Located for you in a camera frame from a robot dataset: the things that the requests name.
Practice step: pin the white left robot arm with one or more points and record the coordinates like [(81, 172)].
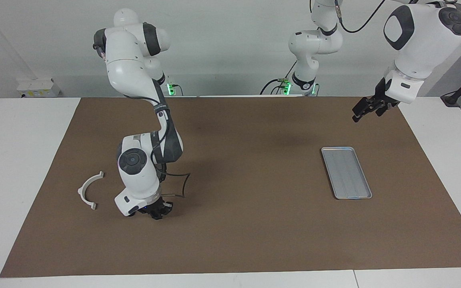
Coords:
[(418, 48)]

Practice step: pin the brown table mat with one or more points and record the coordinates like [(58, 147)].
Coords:
[(230, 232)]

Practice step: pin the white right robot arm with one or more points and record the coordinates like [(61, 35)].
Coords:
[(128, 72)]

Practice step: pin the white power strip box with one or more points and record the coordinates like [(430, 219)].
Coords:
[(38, 88)]

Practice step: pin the white curved plastic bracket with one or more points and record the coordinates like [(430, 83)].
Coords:
[(81, 192)]

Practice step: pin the silver metal tray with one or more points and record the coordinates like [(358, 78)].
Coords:
[(346, 174)]

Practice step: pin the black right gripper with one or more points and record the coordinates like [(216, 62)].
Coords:
[(154, 206)]

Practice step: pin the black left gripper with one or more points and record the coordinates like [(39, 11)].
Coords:
[(380, 102)]

